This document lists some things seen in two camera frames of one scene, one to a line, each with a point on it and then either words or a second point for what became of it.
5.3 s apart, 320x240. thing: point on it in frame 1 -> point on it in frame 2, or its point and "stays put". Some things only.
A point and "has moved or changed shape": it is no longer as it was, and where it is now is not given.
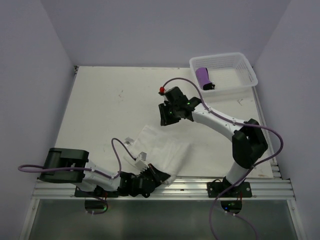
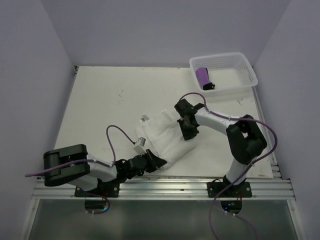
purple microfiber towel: [203, 81] stays put
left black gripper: [159, 176] -> [154, 161]
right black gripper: [165, 119] -> [187, 134]
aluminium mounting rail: [275, 188] stays put
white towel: [162, 149] has moved or changed shape
